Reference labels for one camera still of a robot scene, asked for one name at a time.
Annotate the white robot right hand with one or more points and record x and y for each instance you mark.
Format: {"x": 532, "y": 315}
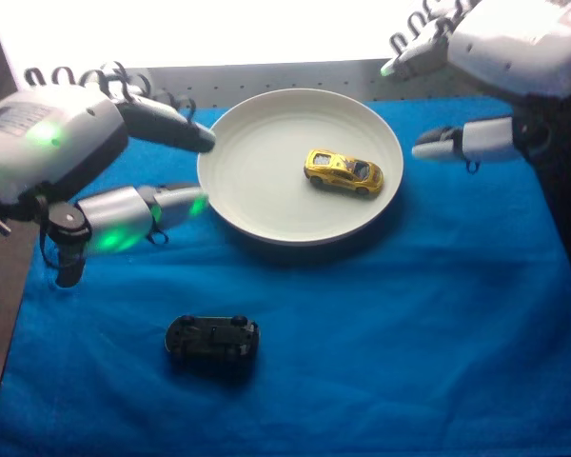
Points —
{"x": 518, "y": 47}

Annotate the white backdrop sheet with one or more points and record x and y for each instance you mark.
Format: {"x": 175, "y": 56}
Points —
{"x": 219, "y": 28}

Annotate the green toy car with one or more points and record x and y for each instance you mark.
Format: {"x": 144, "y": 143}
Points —
{"x": 209, "y": 340}

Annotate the white round plate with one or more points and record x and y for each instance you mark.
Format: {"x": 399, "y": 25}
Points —
{"x": 266, "y": 190}

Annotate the blue table cloth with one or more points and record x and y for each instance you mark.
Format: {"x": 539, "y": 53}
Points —
{"x": 361, "y": 357}

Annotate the yellow toy car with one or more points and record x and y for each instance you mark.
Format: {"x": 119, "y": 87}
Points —
{"x": 335, "y": 173}

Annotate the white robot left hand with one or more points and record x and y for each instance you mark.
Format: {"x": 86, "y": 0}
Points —
{"x": 52, "y": 138}

